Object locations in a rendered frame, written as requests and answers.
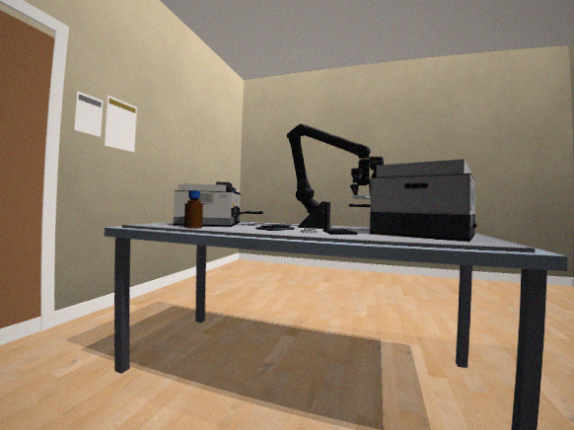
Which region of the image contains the brown bottle with blue cap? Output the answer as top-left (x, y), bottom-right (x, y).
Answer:
top-left (184, 191), bottom-right (203, 228)

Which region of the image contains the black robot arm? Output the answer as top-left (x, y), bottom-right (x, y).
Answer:
top-left (287, 124), bottom-right (384, 214)

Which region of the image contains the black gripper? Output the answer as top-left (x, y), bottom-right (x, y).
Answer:
top-left (350, 179), bottom-right (371, 195)

